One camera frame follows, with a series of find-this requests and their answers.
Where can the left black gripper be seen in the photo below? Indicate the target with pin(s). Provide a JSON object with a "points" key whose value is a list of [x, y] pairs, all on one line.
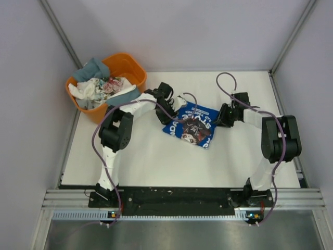
{"points": [[164, 120]]}

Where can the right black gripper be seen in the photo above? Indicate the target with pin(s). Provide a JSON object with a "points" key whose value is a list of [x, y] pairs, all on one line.
{"points": [[221, 120]]}

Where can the blue t shirt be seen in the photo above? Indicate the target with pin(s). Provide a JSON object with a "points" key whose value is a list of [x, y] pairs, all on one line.
{"points": [[198, 128]]}

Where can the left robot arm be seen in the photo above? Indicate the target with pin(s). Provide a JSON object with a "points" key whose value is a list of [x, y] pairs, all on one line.
{"points": [[114, 131]]}

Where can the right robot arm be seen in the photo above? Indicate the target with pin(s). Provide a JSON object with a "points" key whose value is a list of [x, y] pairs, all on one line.
{"points": [[280, 141]]}

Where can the orange plastic laundry basket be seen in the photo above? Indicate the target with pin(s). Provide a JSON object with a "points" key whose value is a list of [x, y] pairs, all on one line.
{"points": [[130, 67]]}

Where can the grey-blue t shirt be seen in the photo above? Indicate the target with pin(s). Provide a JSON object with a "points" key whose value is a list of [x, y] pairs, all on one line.
{"points": [[125, 102]]}

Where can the white t shirt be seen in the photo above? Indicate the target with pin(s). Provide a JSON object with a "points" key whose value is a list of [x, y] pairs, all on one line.
{"points": [[83, 90]]}

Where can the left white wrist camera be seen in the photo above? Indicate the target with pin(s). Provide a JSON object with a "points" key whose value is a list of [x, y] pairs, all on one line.
{"points": [[178, 103]]}

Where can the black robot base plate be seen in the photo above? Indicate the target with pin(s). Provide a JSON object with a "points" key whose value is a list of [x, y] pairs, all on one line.
{"points": [[174, 201]]}

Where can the left aluminium frame post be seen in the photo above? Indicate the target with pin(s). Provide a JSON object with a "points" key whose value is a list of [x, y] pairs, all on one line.
{"points": [[46, 7]]}

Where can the aluminium frame post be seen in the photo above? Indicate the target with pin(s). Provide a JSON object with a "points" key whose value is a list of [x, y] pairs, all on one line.
{"points": [[46, 7], [309, 8]]}

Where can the right aluminium frame post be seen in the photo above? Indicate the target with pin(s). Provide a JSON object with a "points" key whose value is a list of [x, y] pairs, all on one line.
{"points": [[309, 8]]}

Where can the grey slotted cable duct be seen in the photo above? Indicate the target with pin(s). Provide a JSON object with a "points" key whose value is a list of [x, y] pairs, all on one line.
{"points": [[103, 215]]}

